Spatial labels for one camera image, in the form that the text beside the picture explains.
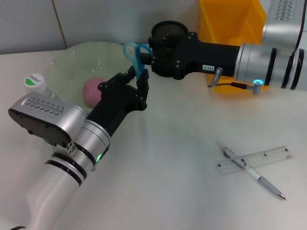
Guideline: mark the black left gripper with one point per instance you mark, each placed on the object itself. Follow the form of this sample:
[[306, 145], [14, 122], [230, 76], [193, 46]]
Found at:
[[115, 105]]

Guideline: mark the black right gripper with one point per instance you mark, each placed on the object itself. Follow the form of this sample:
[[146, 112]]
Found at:
[[192, 57]]

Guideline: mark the blue teal scissors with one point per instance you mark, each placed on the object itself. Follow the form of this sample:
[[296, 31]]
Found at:
[[133, 54]]

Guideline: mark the pink peach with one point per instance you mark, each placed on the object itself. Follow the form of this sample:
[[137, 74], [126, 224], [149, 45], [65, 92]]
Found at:
[[90, 91]]

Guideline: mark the clear green-label water bottle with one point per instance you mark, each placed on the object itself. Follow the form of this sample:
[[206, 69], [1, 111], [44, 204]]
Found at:
[[33, 81]]

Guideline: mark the white silver pen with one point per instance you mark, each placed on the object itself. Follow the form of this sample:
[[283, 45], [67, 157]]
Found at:
[[251, 172]]

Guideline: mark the clear plastic ruler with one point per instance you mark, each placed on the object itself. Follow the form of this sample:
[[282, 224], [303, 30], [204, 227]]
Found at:
[[271, 155]]

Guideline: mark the black mesh pen holder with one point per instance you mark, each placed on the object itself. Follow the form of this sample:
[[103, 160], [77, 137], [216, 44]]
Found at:
[[168, 26]]

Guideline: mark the green glass fruit plate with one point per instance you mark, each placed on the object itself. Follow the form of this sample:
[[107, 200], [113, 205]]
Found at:
[[72, 62]]

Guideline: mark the yellow plastic bin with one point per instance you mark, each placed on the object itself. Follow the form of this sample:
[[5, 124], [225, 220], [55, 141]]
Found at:
[[227, 19]]

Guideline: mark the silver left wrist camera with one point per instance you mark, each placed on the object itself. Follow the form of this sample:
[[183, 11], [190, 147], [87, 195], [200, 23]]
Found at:
[[43, 115]]

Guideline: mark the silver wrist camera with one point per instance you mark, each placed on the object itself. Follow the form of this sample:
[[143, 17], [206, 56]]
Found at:
[[283, 21], [43, 115]]

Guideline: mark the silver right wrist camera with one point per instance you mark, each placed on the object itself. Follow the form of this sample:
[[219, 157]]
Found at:
[[283, 21]]

